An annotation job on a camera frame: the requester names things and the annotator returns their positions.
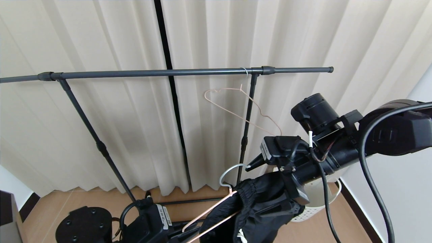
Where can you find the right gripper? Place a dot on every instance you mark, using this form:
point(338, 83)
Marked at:
point(330, 158)

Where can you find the black shorts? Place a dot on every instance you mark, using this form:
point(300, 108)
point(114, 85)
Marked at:
point(260, 229)

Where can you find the pink clothes hanger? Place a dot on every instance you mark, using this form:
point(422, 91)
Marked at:
point(209, 211)
point(236, 113)

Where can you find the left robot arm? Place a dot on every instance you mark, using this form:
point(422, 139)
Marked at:
point(84, 226)

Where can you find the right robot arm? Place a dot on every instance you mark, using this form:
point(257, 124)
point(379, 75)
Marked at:
point(395, 135)

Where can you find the white laundry basket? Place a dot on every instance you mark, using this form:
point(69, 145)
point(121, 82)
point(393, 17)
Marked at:
point(317, 199)

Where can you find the black clothes rack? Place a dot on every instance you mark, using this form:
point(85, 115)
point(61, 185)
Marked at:
point(135, 72)

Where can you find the white curtain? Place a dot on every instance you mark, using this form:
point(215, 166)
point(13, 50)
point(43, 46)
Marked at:
point(101, 40)
point(320, 40)

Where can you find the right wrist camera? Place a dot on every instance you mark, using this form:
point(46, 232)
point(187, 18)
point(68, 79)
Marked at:
point(280, 146)

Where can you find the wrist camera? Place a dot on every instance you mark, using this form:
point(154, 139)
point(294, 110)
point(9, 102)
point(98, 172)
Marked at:
point(152, 219)
point(280, 146)

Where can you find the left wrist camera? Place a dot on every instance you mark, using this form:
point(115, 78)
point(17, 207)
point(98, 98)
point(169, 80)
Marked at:
point(152, 219)

